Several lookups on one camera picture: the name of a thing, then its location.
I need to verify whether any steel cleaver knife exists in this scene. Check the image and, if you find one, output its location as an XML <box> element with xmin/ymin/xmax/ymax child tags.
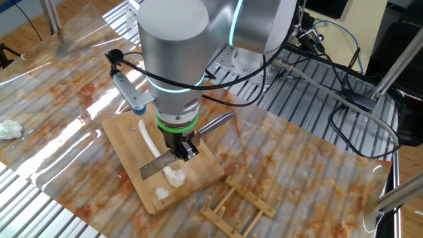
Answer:
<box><xmin>138</xmin><ymin>111</ymin><xmax>235</xmax><ymax>182</ymax></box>

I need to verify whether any crumpled white tissue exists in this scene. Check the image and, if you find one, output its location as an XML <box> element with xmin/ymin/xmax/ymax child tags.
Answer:
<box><xmin>0</xmin><ymin>119</ymin><xmax>23</xmax><ymax>140</ymax></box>

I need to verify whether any marble pattern plastic mat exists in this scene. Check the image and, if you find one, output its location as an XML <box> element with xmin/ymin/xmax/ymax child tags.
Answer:
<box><xmin>0</xmin><ymin>3</ymin><xmax>393</xmax><ymax>238</ymax></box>

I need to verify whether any black tripod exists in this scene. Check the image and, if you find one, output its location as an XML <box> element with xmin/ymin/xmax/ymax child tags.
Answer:
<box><xmin>0</xmin><ymin>42</ymin><xmax>21</xmax><ymax>70</ymax></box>

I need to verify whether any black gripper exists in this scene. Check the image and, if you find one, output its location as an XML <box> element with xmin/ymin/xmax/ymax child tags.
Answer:
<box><xmin>159</xmin><ymin>127</ymin><xmax>200</xmax><ymax>162</ymax></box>

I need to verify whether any wooden cutting board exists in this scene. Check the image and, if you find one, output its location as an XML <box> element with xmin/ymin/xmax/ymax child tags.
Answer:
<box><xmin>100</xmin><ymin>105</ymin><xmax>225</xmax><ymax>216</ymax></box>

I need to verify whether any chopped white scallion piece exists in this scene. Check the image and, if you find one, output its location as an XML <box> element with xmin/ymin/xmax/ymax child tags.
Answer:
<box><xmin>155</xmin><ymin>187</ymin><xmax>170</xmax><ymax>201</ymax></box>

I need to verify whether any wooden peg rack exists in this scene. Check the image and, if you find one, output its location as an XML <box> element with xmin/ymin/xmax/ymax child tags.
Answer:
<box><xmin>199</xmin><ymin>164</ymin><xmax>282</xmax><ymax>238</ymax></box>

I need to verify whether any black power adapter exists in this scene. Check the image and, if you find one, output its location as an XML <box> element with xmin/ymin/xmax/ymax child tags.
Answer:
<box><xmin>343</xmin><ymin>89</ymin><xmax>377</xmax><ymax>112</ymax></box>

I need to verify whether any white scallion stalk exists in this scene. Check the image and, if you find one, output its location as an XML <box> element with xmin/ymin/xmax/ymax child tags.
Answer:
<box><xmin>137</xmin><ymin>118</ymin><xmax>188</xmax><ymax>188</ymax></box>

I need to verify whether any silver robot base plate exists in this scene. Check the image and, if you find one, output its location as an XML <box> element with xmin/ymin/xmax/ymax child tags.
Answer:
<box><xmin>214</xmin><ymin>46</ymin><xmax>282</xmax><ymax>87</ymax></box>

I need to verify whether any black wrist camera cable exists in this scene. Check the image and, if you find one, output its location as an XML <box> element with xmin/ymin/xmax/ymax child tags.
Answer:
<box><xmin>105</xmin><ymin>49</ymin><xmax>291</xmax><ymax>108</ymax></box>

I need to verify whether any camera on metal stand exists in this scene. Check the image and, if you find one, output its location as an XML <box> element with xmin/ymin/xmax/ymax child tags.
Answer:
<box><xmin>290</xmin><ymin>13</ymin><xmax>327</xmax><ymax>54</ymax></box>

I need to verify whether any grey hose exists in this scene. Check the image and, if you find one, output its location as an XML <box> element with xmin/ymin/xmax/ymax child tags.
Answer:
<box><xmin>270</xmin><ymin>56</ymin><xmax>401</xmax><ymax>146</ymax></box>

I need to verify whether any black cable bundle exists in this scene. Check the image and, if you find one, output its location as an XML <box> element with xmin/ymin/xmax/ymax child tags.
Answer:
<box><xmin>325</xmin><ymin>49</ymin><xmax>403</xmax><ymax>159</ymax></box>

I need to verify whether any blue cable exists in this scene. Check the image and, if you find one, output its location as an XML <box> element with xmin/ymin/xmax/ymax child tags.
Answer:
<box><xmin>312</xmin><ymin>19</ymin><xmax>364</xmax><ymax>74</ymax></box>

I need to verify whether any aluminium frame post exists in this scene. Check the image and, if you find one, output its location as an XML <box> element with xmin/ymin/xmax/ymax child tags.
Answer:
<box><xmin>39</xmin><ymin>0</ymin><xmax>62</xmax><ymax>34</ymax></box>
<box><xmin>376</xmin><ymin>171</ymin><xmax>423</xmax><ymax>216</ymax></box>
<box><xmin>369</xmin><ymin>28</ymin><xmax>423</xmax><ymax>103</ymax></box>

